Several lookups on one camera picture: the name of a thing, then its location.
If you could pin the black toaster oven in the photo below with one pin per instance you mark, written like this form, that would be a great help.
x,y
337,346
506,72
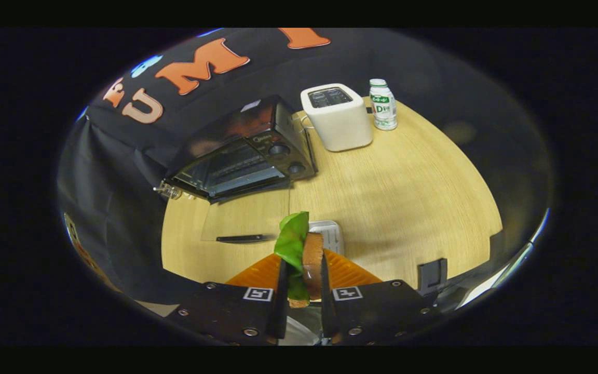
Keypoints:
x,y
249,148

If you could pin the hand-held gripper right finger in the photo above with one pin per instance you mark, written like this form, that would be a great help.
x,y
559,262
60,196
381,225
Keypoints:
x,y
377,317

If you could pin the white rectangular tray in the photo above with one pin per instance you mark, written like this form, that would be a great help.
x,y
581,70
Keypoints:
x,y
333,236

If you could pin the lettuce sandwich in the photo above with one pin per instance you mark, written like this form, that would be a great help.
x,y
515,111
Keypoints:
x,y
299,249

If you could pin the black table edge bracket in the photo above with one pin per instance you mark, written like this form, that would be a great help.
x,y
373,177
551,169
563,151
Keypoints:
x,y
432,278

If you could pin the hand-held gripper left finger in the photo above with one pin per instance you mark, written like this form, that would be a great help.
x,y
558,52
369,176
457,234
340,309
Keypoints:
x,y
226,317

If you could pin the white bottle green label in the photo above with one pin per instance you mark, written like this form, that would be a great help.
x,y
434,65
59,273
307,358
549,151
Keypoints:
x,y
383,109

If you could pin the white pop-up toaster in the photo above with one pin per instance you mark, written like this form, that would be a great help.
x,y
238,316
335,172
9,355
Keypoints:
x,y
340,130

